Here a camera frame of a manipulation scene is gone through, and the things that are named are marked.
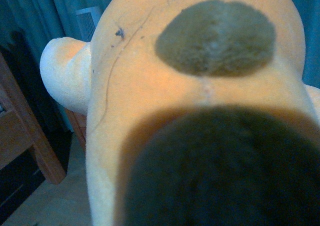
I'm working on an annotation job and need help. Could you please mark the large orange plush toy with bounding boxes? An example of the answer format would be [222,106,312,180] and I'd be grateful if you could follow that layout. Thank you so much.
[39,0,320,225]

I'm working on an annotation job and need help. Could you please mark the grey curtain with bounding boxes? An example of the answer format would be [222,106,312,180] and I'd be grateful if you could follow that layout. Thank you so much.
[0,0,111,133]

